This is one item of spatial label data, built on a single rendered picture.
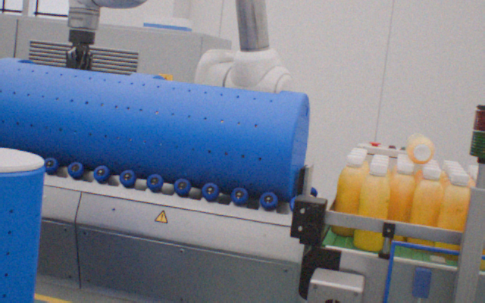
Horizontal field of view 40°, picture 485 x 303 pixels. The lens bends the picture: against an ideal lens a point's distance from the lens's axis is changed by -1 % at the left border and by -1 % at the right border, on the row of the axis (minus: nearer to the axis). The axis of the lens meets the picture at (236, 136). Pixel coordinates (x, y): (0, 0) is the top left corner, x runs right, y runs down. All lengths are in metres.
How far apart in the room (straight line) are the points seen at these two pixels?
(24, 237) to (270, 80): 1.07
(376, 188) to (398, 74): 2.95
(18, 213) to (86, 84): 0.53
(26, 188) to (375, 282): 0.77
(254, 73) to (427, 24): 2.42
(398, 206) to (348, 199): 0.12
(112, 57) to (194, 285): 2.00
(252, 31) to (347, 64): 2.33
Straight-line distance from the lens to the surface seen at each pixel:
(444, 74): 4.45
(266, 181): 1.64
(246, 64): 2.20
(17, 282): 1.43
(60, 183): 1.83
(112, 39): 3.58
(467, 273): 1.39
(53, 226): 1.85
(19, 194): 1.37
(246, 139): 1.62
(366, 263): 1.53
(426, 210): 1.62
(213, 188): 1.69
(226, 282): 1.73
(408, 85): 4.45
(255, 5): 2.19
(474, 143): 1.35
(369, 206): 1.55
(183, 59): 3.41
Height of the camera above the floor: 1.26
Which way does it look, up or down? 5 degrees down
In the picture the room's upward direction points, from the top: 7 degrees clockwise
